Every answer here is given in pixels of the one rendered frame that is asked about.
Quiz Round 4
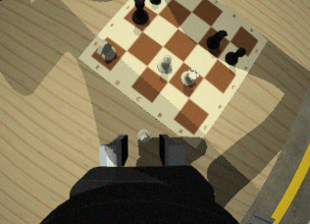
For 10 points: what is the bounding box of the chessboard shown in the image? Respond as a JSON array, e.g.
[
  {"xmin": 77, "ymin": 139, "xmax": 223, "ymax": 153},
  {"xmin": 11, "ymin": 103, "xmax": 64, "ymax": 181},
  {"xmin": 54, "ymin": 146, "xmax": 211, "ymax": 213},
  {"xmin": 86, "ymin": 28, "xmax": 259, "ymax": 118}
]
[{"xmin": 79, "ymin": 0, "xmax": 268, "ymax": 148}]

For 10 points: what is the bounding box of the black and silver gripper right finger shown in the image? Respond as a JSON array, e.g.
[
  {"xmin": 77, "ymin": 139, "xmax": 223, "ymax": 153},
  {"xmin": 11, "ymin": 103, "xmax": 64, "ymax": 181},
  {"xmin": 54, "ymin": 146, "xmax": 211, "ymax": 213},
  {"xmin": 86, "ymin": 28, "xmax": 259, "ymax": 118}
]
[{"xmin": 159, "ymin": 135, "xmax": 185, "ymax": 166}]

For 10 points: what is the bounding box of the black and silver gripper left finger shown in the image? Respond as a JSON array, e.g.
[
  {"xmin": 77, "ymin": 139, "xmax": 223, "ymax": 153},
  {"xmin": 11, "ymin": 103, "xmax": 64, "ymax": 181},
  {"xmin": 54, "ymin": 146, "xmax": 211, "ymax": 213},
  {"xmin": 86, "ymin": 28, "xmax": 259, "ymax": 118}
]
[{"xmin": 98, "ymin": 135, "xmax": 129, "ymax": 167}]

